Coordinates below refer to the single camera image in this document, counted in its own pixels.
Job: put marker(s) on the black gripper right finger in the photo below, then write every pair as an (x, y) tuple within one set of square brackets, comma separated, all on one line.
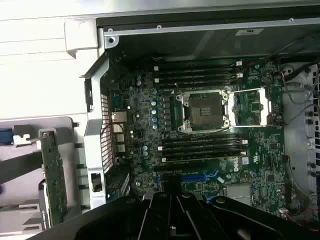
[(200, 220)]

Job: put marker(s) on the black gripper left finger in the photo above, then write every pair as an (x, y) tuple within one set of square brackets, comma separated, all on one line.
[(150, 220)]

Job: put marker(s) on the silver chipset heatsink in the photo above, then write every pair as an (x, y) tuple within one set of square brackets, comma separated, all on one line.
[(238, 192)]

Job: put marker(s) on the black RAM slot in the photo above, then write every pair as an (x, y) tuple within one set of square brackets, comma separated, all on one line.
[(197, 78), (197, 84), (200, 140), (197, 65), (200, 146), (200, 152), (197, 72)]

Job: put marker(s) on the green Dell motherboard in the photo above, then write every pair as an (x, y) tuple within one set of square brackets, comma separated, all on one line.
[(265, 150)]

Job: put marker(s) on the CPU socket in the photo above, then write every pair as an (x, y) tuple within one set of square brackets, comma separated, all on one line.
[(203, 111)]

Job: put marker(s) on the open black PC case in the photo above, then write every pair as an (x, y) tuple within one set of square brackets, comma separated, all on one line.
[(95, 112)]

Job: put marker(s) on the grey printed parts rack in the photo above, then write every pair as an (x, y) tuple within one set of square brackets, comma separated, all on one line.
[(67, 130)]

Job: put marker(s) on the silver disk bay cage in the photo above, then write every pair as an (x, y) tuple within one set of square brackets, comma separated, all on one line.
[(295, 140)]

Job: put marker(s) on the thin metal locking lever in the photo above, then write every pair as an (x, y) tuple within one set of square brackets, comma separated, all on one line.
[(179, 89)]

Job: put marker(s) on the silver socket cover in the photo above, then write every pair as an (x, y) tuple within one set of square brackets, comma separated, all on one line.
[(262, 95)]

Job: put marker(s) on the hard disk blue caddy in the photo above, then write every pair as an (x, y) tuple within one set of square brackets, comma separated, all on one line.
[(5, 136)]

